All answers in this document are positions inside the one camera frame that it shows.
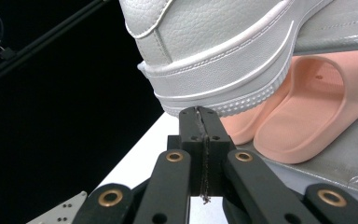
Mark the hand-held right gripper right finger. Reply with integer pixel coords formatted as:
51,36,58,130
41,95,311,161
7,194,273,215
199,106,236,197

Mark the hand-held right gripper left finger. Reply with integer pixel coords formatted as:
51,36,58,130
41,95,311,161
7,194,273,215
167,105,206,197

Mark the pink slipper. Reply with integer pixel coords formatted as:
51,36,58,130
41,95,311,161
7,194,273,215
254,49,358,165
220,77,291,146

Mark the white sneaker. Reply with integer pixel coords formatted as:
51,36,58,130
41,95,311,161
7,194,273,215
118,0,335,118

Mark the two-tier shoe rack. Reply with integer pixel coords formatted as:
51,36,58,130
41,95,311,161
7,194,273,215
239,0,358,200

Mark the pale blue mat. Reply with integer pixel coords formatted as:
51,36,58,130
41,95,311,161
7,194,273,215
99,111,358,224

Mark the black metal pole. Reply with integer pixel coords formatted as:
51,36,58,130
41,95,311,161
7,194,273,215
0,0,110,91

